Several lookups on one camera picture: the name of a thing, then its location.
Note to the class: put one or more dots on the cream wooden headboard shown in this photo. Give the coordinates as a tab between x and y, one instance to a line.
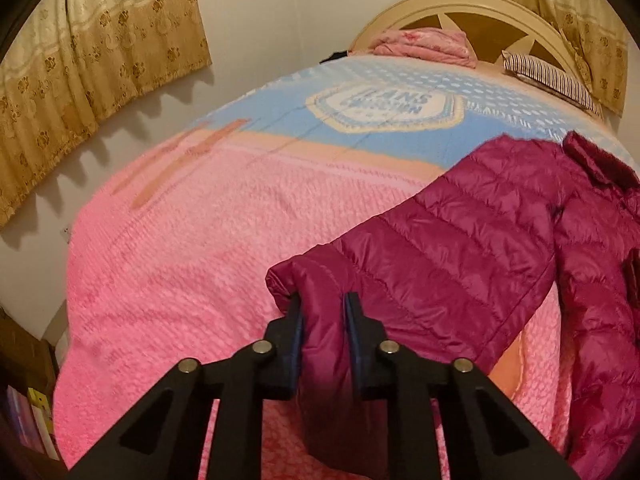
425	7

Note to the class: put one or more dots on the row of books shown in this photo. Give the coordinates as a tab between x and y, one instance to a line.
40	420

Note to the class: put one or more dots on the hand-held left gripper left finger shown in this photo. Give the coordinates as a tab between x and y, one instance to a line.
296	332

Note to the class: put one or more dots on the magenta puffer jacket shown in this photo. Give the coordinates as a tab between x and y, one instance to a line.
450	235

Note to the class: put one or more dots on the beige floral curtain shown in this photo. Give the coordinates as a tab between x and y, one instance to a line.
100	60
590	25

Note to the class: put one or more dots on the pink and blue printed blanket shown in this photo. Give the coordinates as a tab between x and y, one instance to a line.
200	260

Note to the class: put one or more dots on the folded pink quilt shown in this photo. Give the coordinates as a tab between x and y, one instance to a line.
420	42

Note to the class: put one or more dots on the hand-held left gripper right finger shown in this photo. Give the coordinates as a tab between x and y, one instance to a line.
352	342

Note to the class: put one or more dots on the brown wooden cabinet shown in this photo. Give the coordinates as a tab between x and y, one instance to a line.
25	350

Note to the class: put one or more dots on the striped pillow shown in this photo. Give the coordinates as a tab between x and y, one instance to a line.
545	72

